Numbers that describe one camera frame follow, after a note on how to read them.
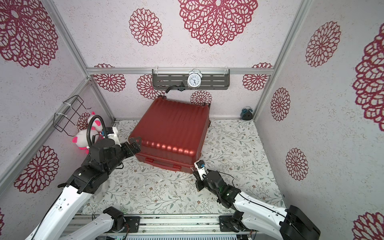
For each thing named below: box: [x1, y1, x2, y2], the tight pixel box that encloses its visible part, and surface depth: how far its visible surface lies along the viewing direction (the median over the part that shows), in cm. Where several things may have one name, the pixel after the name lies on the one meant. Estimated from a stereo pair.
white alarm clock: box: [187, 68, 203, 90], surface depth 92 cm
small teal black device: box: [240, 106, 253, 121], surface depth 120 cm
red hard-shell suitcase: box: [129, 96, 211, 173], surface depth 84 cm
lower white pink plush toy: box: [72, 129, 99, 155], surface depth 85 cm
